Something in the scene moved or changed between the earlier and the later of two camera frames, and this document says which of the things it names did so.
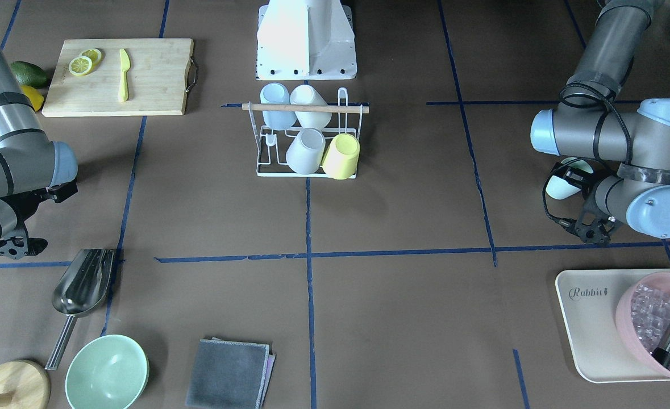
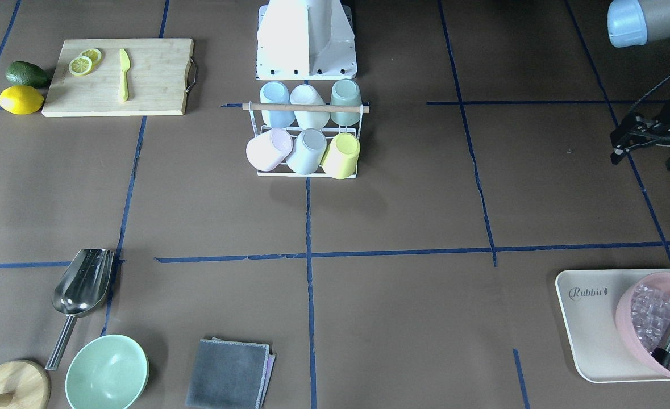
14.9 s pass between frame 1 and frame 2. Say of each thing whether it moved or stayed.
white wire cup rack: stayed
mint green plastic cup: moved
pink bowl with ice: stayed
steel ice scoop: stayed
